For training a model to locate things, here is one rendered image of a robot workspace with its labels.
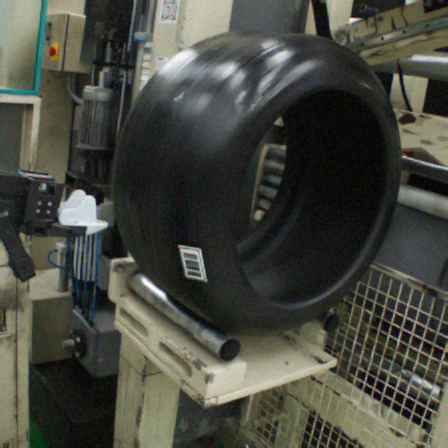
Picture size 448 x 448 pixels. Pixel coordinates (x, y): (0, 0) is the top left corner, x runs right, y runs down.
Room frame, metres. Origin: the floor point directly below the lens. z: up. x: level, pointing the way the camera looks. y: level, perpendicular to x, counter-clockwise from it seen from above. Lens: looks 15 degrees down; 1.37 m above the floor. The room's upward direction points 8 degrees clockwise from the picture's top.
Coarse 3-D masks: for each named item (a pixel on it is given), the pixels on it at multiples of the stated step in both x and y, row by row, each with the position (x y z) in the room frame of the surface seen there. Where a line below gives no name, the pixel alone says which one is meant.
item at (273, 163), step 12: (264, 156) 1.56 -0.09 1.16; (276, 156) 1.53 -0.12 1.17; (264, 168) 1.55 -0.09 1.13; (276, 168) 1.51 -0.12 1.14; (264, 180) 1.56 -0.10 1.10; (276, 180) 1.52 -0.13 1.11; (264, 192) 1.54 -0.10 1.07; (276, 192) 1.50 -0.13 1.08; (252, 204) 1.56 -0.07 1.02; (264, 204) 1.54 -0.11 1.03; (252, 216) 1.56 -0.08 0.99; (252, 228) 1.56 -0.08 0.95
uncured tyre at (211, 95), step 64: (192, 64) 0.96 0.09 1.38; (256, 64) 0.89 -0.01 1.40; (320, 64) 0.93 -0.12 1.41; (128, 128) 0.96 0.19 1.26; (192, 128) 0.84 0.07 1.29; (256, 128) 0.85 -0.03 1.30; (320, 128) 1.31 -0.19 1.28; (384, 128) 1.06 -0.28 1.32; (128, 192) 0.92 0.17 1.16; (192, 192) 0.82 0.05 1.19; (320, 192) 1.32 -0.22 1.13; (384, 192) 1.10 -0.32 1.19; (256, 256) 1.26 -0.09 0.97; (320, 256) 1.21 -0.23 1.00; (256, 320) 0.90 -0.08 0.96
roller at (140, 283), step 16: (144, 288) 1.10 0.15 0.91; (160, 288) 1.08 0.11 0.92; (160, 304) 1.04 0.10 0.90; (176, 304) 1.02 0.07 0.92; (176, 320) 0.99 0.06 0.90; (192, 320) 0.97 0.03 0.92; (192, 336) 0.95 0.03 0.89; (208, 336) 0.92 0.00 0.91; (224, 336) 0.91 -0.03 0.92; (224, 352) 0.88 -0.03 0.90
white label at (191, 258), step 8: (184, 248) 0.82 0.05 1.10; (192, 248) 0.81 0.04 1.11; (184, 256) 0.82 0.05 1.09; (192, 256) 0.81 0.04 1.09; (200, 256) 0.81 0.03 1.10; (184, 264) 0.83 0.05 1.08; (192, 264) 0.82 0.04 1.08; (200, 264) 0.81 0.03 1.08; (184, 272) 0.83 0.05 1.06; (192, 272) 0.82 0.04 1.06; (200, 272) 0.82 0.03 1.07; (200, 280) 0.82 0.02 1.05
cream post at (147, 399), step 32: (160, 0) 1.30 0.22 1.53; (192, 0) 1.22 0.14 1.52; (224, 0) 1.28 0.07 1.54; (160, 32) 1.28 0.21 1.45; (192, 32) 1.23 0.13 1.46; (224, 32) 1.29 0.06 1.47; (128, 256) 1.31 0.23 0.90; (128, 352) 1.27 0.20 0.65; (128, 384) 1.26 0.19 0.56; (160, 384) 1.25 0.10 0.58; (128, 416) 1.25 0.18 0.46; (160, 416) 1.26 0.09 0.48
